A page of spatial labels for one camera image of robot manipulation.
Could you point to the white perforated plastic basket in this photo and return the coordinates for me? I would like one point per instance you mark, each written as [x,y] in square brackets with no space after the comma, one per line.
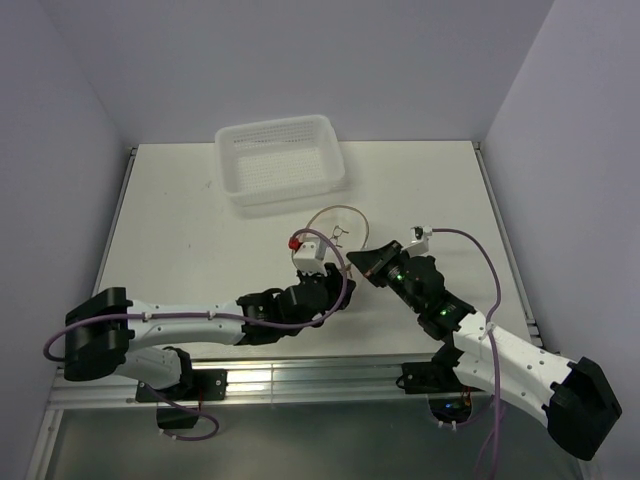
[279,160]

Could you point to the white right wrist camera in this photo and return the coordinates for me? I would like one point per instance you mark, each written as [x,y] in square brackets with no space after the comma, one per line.
[419,241]

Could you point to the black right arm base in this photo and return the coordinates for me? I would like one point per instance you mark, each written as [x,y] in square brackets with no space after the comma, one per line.
[449,400]

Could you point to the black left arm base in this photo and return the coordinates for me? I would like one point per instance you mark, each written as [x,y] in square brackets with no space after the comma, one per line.
[181,407]

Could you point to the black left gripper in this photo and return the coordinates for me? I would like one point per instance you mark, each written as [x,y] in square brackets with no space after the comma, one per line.
[334,283]

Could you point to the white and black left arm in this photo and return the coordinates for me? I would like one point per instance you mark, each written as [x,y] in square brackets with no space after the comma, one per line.
[110,334]

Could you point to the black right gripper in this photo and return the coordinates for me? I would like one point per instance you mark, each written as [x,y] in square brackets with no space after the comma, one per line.
[373,262]

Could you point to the aluminium rail frame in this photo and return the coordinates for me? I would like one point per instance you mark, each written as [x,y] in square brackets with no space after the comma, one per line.
[323,404]

